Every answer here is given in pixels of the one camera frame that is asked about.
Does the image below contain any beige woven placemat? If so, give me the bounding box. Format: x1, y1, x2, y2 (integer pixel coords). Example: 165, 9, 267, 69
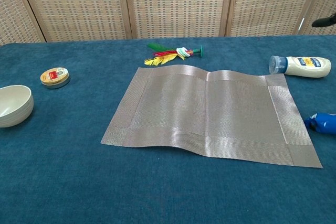
100, 64, 323, 168

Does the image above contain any white ceramic bowl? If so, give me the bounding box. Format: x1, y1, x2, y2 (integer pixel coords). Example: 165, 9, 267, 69
0, 84, 35, 128

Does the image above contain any mayonnaise squeeze bottle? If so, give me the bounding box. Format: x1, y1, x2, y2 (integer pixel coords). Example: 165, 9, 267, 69
268, 55, 332, 79

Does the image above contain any blue snack packet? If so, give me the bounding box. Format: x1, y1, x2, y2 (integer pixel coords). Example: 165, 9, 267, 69
303, 112, 336, 137

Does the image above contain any woven folding screen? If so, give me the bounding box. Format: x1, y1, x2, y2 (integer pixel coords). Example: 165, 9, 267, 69
0, 0, 336, 46

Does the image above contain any colourful feather shuttlecock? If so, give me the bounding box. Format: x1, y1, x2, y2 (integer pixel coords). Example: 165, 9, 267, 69
144, 42, 205, 67

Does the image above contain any round tin with yellow lid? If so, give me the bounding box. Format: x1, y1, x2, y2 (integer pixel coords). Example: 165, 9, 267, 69
40, 67, 71, 90

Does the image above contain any blue felt table cover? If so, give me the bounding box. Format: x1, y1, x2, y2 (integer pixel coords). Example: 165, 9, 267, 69
0, 35, 336, 224

